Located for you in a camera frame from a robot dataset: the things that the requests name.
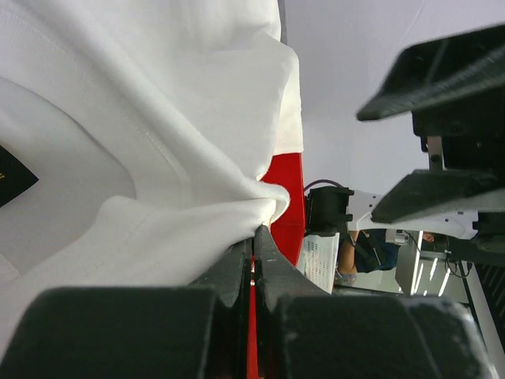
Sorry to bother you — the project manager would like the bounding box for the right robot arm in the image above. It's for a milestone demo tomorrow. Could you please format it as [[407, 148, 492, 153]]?
[[305, 24, 504, 266]]

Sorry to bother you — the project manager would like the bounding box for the white t-shirt daisy print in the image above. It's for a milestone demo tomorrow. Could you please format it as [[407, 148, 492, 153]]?
[[1, 1, 303, 345]]

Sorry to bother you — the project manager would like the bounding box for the person reflected in background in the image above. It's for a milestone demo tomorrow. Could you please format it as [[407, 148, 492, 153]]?
[[337, 229, 435, 285]]

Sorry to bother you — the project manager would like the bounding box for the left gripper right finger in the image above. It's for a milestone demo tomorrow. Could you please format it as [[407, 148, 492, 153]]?
[[253, 226, 498, 378]]

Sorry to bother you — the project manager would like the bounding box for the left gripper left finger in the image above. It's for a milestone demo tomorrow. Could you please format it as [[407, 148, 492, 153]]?
[[1, 240, 252, 378]]

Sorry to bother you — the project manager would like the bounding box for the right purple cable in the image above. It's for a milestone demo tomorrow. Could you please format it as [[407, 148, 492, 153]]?
[[303, 178, 344, 191]]

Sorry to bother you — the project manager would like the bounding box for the red plastic bin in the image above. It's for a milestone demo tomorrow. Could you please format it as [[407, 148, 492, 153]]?
[[245, 153, 305, 379]]

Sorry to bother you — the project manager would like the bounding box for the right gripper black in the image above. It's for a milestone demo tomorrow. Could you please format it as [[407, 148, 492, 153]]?
[[356, 24, 504, 224]]

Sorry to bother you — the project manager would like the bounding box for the white printed paper sheet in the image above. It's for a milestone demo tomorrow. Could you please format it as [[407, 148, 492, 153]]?
[[297, 233, 339, 294]]

